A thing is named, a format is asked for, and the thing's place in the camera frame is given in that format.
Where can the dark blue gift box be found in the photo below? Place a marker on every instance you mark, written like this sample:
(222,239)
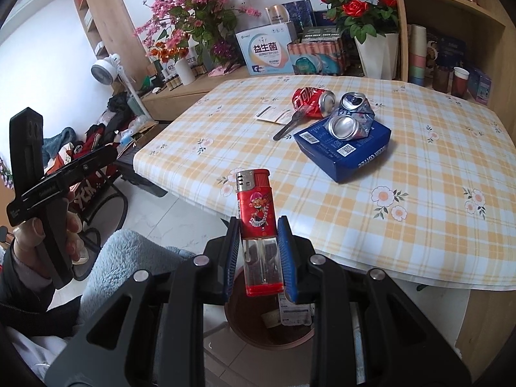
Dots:
(300,14)

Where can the low wooden sideboard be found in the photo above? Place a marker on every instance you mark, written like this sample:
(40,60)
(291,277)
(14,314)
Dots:
(177,100)

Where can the red rose plant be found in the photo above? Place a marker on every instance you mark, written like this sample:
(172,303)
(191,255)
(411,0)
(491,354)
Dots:
(354,8)

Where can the wooden shelf unit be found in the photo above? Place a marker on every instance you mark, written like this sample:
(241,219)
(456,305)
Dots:
(496,68)

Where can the orange flower bunch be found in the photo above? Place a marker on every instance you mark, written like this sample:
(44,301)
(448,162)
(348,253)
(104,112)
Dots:
(167,53)

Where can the white fan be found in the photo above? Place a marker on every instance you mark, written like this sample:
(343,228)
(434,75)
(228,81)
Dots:
(103,73)

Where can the red lighter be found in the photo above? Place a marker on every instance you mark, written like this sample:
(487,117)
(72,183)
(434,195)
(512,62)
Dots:
(256,213)

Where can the white flower pot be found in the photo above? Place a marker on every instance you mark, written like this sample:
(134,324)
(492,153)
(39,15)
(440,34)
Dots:
(377,56)

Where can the white paper tag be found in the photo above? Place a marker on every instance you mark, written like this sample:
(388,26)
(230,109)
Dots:
(270,113)

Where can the stack of pastel cups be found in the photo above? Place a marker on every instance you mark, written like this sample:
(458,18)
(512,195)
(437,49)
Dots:
(418,54)

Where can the silver canister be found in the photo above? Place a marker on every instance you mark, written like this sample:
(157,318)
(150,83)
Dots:
(277,14)

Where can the red bag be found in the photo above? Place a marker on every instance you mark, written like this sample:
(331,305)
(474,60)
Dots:
(94,187)

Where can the person's left hand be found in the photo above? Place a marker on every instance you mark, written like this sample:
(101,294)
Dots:
(26,242)

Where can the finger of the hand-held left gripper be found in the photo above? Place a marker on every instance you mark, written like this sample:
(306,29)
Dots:
(90,164)

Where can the dark blue book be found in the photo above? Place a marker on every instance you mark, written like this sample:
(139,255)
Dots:
(453,48)

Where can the crushed blue can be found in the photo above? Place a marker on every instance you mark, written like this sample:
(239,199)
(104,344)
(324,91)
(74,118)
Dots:
(361,107)

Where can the white label wrapper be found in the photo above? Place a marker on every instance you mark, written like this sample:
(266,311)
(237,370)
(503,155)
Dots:
(296,312)

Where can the light blue fleece cloth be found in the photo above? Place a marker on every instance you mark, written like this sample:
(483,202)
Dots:
(129,258)

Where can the narrow wooden shelf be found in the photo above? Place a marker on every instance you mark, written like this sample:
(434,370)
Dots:
(107,20)

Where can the dark green box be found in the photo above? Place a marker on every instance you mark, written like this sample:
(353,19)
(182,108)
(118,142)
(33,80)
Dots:
(322,34)

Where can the row of small brown bottles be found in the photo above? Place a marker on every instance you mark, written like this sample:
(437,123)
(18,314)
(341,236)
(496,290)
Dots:
(174,82)

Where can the purple flower bunch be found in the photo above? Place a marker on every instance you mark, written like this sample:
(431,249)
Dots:
(223,52)

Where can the blue cardboard box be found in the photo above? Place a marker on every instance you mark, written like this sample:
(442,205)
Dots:
(342,161)

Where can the red paper cup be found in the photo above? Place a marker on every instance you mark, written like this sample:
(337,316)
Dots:
(460,82)

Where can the brown glass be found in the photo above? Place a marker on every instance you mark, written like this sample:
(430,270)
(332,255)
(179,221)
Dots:
(440,80)

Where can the white and blue carton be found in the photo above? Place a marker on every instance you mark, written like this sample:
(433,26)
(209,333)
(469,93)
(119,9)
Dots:
(266,50)

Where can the person's left forearm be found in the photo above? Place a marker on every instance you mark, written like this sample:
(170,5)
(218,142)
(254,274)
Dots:
(24,302)

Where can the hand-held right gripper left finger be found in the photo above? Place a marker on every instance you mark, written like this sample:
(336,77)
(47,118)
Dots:
(232,258)

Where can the red cola can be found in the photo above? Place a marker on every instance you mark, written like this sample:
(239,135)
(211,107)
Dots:
(308,100)

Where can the dark spoon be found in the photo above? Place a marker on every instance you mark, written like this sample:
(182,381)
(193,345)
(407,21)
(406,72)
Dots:
(287,127)

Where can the small purple blue box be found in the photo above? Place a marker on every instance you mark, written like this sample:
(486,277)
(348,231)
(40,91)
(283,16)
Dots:
(480,86)

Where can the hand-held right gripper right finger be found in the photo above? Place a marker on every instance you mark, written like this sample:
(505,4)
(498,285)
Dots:
(287,266)

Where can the pink blossom bouquet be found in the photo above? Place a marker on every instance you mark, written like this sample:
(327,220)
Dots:
(197,4)

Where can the brown round bin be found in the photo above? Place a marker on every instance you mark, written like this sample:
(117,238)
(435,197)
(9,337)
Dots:
(294,332)

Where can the pink cloth item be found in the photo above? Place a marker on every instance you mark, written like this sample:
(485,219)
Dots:
(221,71)

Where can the white bottle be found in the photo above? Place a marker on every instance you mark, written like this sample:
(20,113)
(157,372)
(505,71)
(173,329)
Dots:
(185,71)

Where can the pile of clothes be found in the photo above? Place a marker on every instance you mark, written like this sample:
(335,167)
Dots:
(117,121)

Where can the black chair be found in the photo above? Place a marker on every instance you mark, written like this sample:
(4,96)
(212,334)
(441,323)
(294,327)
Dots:
(141,179)

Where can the crushed silver can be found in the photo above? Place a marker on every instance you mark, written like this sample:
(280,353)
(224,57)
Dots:
(342,127)

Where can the white cloth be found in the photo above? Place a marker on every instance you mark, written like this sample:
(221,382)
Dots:
(28,350)

